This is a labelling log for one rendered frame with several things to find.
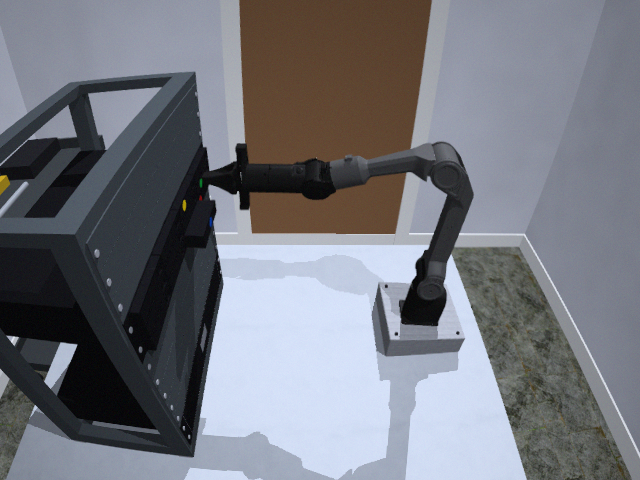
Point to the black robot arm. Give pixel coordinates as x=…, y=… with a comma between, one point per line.
x=446, y=174

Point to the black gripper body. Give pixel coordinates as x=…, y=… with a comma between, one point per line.
x=252, y=176

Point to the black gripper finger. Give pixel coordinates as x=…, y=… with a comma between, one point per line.
x=231, y=188
x=228, y=177

